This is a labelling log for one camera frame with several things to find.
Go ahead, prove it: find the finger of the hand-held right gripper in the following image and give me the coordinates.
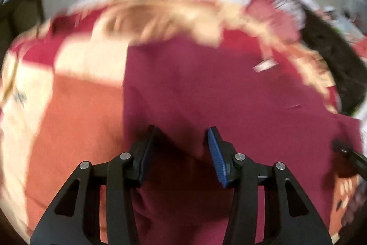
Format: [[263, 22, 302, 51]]
[[332, 140, 367, 174]]

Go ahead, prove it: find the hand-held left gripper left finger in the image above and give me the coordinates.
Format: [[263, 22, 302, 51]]
[[29, 125, 157, 245]]

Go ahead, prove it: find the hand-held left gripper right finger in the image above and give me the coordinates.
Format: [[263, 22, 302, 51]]
[[207, 127, 333, 245]]

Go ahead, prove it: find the maroon small garment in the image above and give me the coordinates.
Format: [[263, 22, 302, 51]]
[[122, 30, 363, 245]]

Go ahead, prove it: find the orange cream patterned blanket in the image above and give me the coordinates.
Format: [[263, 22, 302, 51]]
[[0, 0, 367, 242]]

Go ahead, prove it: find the dark cloth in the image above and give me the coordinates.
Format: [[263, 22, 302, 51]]
[[301, 8, 367, 116]]

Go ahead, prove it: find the dark furniture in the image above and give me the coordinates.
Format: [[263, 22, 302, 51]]
[[0, 0, 45, 62]]

